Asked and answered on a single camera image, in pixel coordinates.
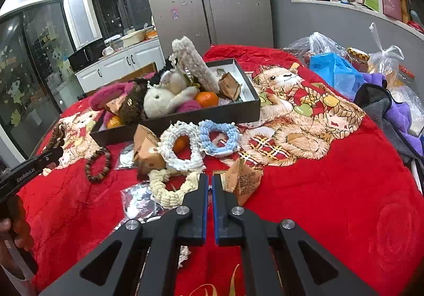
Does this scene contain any orange mandarin in box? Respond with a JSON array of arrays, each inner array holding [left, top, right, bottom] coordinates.
[[195, 92, 219, 108]]

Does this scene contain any white mug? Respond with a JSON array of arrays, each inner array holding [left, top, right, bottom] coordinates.
[[102, 46, 115, 56]]

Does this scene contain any blue plastic bag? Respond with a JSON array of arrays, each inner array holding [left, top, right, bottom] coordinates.
[[309, 52, 365, 100]]

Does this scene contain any cream knitted scrunchie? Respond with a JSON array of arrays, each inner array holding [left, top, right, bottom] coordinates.
[[148, 169, 200, 209]]

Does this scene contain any orange mandarin on blanket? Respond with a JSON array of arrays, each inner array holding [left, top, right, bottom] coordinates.
[[173, 135, 190, 154]]

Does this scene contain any brown wooden bead bracelet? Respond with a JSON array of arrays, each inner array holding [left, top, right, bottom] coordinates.
[[84, 146, 113, 183]]

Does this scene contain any clear plastic bag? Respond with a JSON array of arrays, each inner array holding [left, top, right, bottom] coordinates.
[[282, 32, 347, 66]]

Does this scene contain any white knotted plastic bag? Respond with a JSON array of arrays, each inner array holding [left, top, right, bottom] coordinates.
[[368, 22, 405, 76]]

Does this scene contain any brown paper packet in box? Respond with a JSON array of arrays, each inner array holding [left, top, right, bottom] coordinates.
[[218, 72, 241, 101]]

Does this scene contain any silver foil sachet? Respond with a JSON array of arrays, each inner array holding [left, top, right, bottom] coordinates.
[[114, 142, 136, 170]]

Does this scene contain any pink case on shelf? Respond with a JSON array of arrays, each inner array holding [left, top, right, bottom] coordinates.
[[382, 0, 402, 21]]

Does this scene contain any black shallow gift box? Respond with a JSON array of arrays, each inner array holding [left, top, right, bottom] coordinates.
[[90, 59, 260, 147]]

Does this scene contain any cream basin on counter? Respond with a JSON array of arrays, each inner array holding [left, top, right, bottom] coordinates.
[[121, 29, 146, 48]]

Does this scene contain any brown knitted plush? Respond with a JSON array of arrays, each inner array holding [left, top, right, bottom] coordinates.
[[118, 79, 148, 125]]

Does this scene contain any purple towel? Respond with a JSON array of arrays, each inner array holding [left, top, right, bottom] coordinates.
[[361, 72, 424, 154]]

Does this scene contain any black microwave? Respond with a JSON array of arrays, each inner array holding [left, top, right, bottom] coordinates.
[[68, 38, 106, 73]]

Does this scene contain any brown paper packet front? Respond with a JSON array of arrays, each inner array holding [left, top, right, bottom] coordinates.
[[221, 158, 263, 206]]

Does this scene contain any dark grey cloth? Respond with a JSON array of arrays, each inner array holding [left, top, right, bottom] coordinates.
[[353, 83, 424, 164]]

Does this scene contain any left hand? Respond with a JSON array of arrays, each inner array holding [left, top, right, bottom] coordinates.
[[0, 194, 36, 278]]

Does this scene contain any white knitted scrunchie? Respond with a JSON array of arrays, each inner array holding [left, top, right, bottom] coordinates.
[[157, 121, 205, 173]]

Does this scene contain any red teddy bear blanket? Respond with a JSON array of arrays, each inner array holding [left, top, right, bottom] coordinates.
[[14, 43, 424, 296]]

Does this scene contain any light blue knitted scrunchie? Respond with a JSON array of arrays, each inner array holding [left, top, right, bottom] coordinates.
[[198, 120, 241, 158]]

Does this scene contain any orange mandarin left box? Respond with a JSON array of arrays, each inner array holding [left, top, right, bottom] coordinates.
[[106, 115, 123, 130]]

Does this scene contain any clear printed sachet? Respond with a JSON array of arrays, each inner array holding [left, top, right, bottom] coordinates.
[[121, 183, 165, 223]]

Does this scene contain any brown paper pyramid packet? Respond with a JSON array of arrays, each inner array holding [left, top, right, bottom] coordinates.
[[133, 125, 166, 178]]

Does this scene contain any white plush rabbit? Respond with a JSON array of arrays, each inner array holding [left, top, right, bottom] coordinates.
[[143, 68, 200, 119]]

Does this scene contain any white kitchen cabinet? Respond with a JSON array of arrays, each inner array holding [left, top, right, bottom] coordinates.
[[76, 38, 165, 92]]

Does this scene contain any pink plush toy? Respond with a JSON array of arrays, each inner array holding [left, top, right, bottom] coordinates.
[[89, 82, 134, 111]]

